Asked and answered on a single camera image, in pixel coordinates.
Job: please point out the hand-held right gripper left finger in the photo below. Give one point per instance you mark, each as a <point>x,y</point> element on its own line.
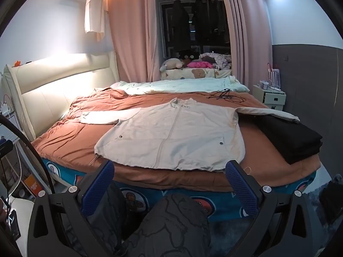
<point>98,190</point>

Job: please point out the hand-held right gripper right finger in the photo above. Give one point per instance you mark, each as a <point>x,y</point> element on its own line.
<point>241,190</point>

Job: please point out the beige zip jacket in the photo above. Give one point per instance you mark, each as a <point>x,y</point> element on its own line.
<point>174,139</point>

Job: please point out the dark hanging clothes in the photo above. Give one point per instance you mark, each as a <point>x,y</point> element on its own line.
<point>179,21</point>

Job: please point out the orange-brown blanket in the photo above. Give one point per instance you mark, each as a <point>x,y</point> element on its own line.
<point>67,144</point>

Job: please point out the orange box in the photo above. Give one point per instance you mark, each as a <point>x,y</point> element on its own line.
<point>31,187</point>

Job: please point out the blue printed bed sheet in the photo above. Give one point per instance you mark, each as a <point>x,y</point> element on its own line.
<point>171,195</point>

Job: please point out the black folded cloth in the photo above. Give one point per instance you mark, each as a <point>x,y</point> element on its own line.
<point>289,139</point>

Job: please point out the dark patterned pants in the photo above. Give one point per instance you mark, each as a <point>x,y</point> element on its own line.
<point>171,225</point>

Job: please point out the dark cloth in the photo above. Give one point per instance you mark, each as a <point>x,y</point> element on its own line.
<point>331,200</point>

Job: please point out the black flat device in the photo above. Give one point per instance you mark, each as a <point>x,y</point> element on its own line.
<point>14,225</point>

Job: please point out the stack of books and papers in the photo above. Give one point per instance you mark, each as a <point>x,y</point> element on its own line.
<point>269,99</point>

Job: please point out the cream padded bed headboard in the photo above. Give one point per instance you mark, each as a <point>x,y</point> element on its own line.
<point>59,80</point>

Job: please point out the pale green quilt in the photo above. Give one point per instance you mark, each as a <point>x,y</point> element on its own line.
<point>182,85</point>

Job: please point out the bear print cushion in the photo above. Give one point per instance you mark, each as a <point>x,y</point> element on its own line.
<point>195,73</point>

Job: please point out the pink cloth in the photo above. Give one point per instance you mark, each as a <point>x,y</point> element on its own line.
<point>199,64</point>

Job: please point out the floral cloth pile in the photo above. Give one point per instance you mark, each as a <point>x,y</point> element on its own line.
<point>218,59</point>

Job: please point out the brown plush bear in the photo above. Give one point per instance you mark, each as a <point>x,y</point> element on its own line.
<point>190,56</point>

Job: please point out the cream plush toy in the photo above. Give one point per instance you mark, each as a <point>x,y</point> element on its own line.
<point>171,64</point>

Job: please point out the pink curtain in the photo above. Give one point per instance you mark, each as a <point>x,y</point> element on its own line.
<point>246,32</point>
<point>131,32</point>

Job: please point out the white hanging cloth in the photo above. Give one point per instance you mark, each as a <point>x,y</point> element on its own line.
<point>93,13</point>

